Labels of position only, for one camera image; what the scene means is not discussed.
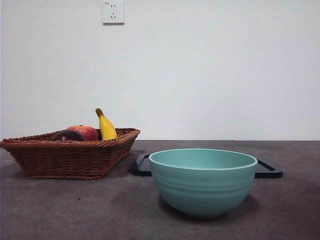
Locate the yellow banana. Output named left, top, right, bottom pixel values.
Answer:
left=94, top=107, right=118, bottom=141

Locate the red yellow apple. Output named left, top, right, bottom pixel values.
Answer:
left=66, top=124, right=99, bottom=141

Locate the teal ceramic bowl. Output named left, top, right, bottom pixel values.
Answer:
left=148, top=148, right=258, bottom=219

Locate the brown wicker basket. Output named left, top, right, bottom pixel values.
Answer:
left=0, top=127, right=141, bottom=180

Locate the dark purple plum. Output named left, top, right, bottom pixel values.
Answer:
left=50, top=129, right=85, bottom=141

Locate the white wall socket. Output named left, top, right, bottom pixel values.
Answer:
left=102, top=1, right=125, bottom=25

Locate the dark rectangular tray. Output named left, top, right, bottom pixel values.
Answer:
left=131, top=153, right=284, bottom=179

